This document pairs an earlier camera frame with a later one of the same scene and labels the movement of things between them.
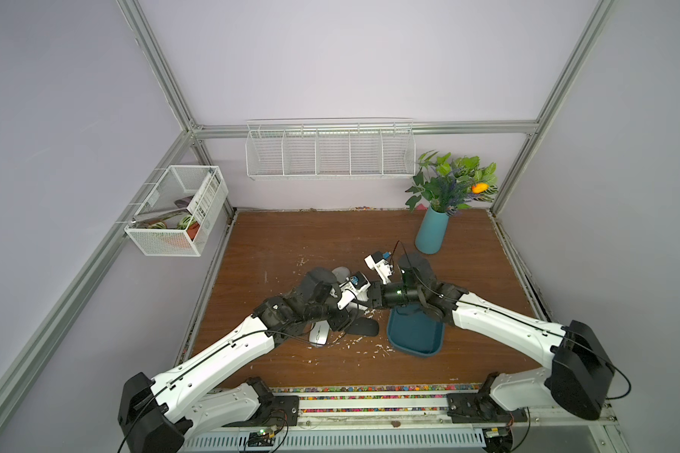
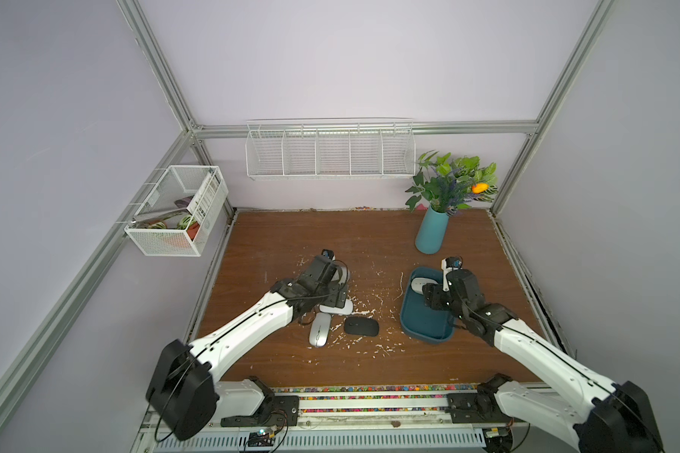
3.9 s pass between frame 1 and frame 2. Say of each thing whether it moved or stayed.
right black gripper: moved
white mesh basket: stayed
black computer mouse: stayed
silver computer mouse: stayed
